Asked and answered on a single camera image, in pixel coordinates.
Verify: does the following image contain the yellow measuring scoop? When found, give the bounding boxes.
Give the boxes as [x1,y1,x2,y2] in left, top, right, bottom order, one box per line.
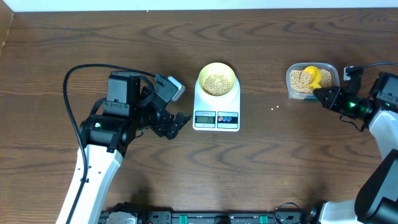
[300,66,322,89]

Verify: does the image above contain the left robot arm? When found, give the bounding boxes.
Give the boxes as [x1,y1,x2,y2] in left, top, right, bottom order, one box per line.
[57,71,191,223]

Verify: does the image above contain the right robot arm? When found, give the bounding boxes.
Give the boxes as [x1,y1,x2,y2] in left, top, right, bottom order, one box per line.
[308,72,397,224]

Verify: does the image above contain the white digital kitchen scale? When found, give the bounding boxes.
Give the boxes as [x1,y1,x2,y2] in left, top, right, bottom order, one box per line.
[192,78,241,132]

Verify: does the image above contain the soybeans in bowl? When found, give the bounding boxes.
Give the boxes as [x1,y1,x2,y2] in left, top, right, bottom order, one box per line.
[203,73,233,96]

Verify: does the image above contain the pale yellow bowl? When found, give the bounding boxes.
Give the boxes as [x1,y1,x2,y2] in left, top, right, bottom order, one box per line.
[198,62,236,93]

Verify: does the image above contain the soybeans pile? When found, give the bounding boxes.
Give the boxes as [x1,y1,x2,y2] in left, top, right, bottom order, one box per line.
[290,69,332,94]

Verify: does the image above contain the clear plastic container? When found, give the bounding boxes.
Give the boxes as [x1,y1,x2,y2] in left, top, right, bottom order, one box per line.
[286,63,340,100]

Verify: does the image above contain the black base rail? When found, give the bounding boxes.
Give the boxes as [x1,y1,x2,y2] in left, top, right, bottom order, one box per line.
[98,202,311,224]

